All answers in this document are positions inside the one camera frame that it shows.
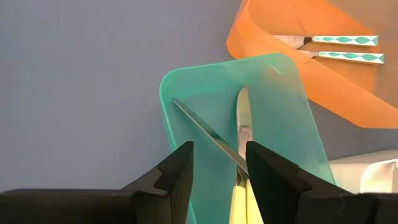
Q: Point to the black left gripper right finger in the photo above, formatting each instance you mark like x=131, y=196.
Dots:
x=280, y=193

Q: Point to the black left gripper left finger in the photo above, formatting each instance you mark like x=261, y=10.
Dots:
x=168, y=193

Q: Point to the white plastic bin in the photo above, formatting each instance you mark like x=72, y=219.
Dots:
x=348, y=168

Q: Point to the teal plastic bin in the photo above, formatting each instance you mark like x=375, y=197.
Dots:
x=280, y=102

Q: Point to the orange plastic bin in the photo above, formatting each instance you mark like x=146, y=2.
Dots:
x=342, y=93

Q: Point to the blue-grey table mat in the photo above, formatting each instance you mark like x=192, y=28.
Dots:
x=77, y=93

